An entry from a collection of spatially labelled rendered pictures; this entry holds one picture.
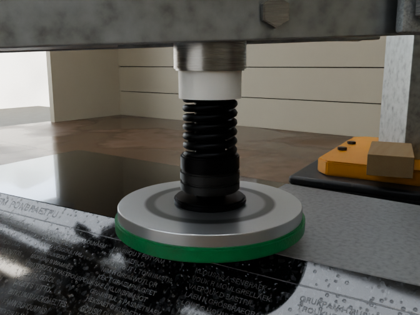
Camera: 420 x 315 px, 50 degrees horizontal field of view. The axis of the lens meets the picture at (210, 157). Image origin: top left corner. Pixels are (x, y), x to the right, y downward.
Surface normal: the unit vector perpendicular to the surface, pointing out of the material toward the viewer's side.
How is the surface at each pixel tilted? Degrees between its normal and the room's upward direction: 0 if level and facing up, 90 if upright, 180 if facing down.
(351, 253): 0
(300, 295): 45
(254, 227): 0
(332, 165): 90
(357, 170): 90
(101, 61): 90
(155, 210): 0
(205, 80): 90
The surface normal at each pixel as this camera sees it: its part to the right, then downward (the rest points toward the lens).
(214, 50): 0.11, 0.20
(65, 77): 0.80, 0.12
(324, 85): -0.60, 0.16
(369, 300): -0.36, -0.57
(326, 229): 0.00, -0.98
